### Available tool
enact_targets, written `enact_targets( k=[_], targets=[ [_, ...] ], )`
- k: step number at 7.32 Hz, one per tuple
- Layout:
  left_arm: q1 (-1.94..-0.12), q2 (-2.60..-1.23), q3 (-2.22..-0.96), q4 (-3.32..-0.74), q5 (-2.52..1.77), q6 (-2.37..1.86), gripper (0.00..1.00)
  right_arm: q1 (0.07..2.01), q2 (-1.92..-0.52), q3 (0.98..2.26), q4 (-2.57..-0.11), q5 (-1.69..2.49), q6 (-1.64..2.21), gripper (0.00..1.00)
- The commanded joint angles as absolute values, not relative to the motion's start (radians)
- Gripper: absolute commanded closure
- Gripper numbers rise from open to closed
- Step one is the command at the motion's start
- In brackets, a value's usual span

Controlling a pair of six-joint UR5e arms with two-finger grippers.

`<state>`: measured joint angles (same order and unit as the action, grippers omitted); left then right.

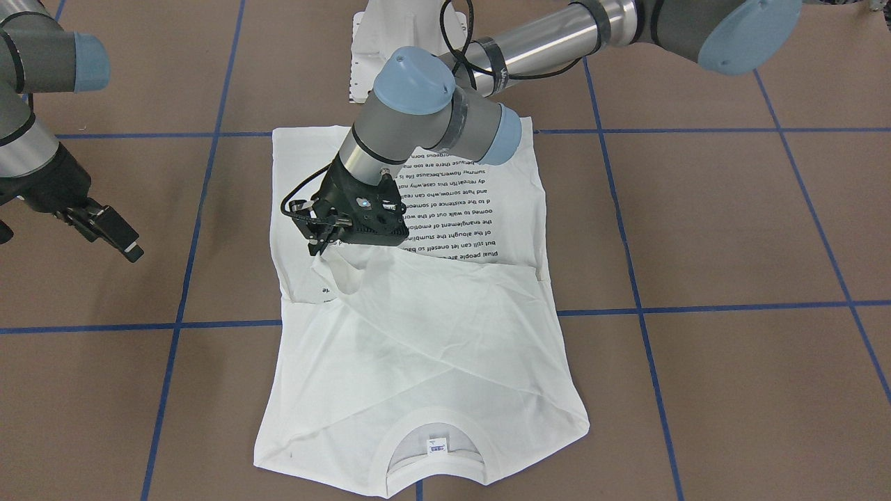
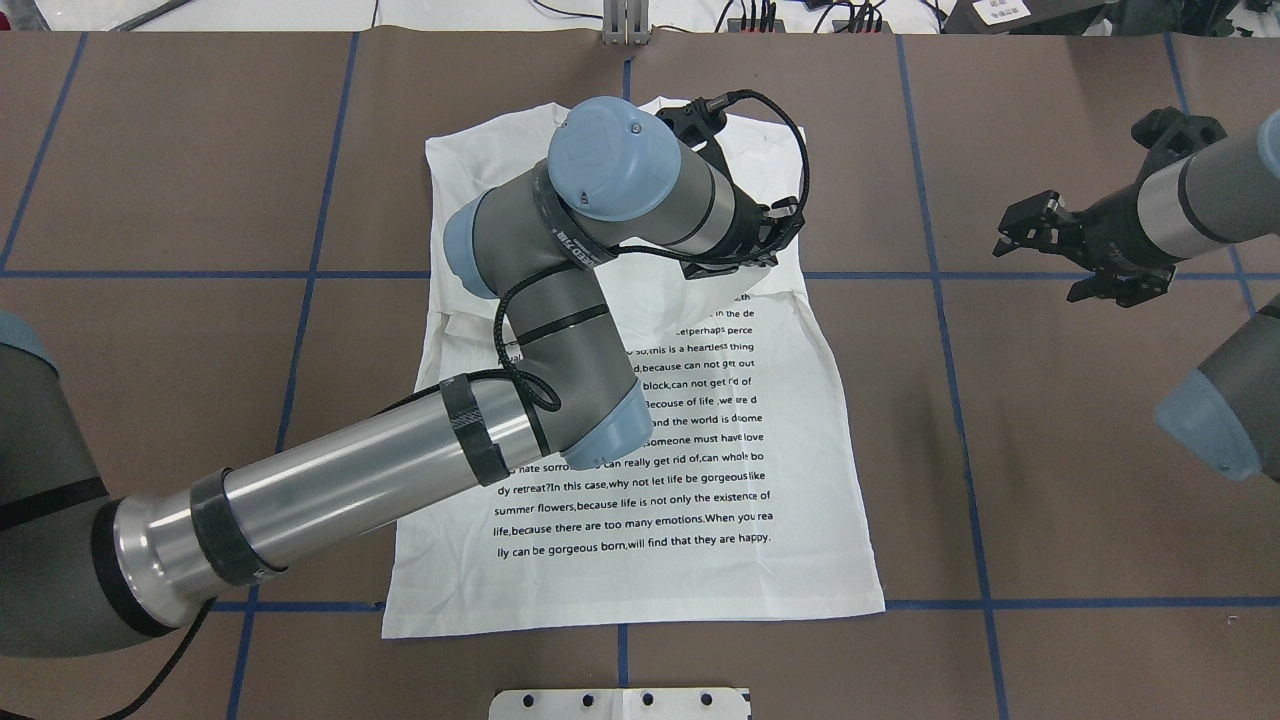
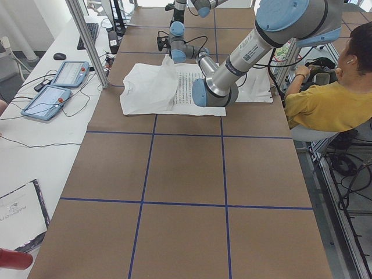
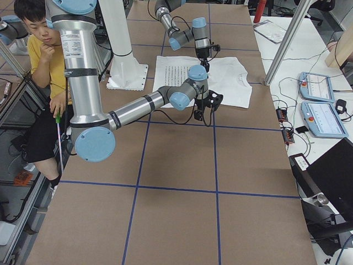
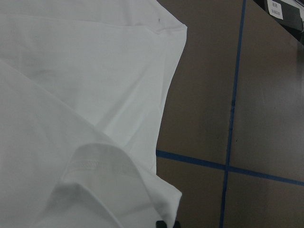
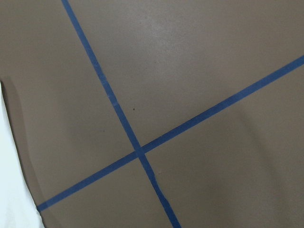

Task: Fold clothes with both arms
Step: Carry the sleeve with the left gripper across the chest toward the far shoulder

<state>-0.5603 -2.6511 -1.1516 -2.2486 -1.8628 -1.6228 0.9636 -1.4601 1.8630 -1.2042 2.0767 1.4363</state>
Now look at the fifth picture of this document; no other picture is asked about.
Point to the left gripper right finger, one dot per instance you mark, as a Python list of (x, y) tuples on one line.
[(177, 223)]

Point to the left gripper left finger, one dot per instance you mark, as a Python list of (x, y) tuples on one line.
[(161, 224)]

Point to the white long-sleeve printed shirt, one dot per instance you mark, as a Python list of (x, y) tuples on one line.
[(83, 85)]

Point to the black box with label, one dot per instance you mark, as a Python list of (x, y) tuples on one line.
[(287, 15)]

